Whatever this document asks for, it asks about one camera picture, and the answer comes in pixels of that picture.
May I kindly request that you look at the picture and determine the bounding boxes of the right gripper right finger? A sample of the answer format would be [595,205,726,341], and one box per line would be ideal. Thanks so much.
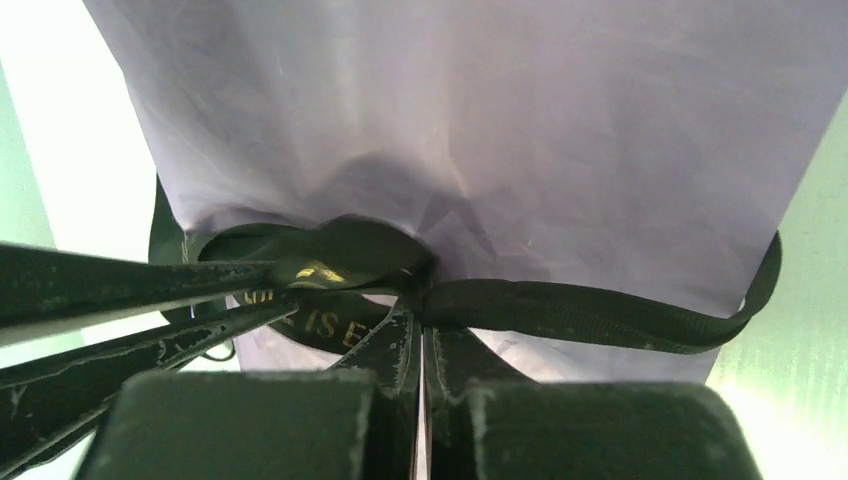
[423,328,530,479]

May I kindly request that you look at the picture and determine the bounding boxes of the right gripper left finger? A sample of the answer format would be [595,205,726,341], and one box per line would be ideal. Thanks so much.
[331,302,422,479]

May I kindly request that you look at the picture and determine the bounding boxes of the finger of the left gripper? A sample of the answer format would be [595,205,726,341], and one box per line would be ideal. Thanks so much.
[1,243,276,346]
[1,302,298,478]

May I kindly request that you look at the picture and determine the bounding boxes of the black ribbon strap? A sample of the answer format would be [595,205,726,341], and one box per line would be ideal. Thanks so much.
[146,175,784,362]

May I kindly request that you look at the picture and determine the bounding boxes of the purple pink wrapping paper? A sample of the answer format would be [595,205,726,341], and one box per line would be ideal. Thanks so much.
[82,0,848,386]

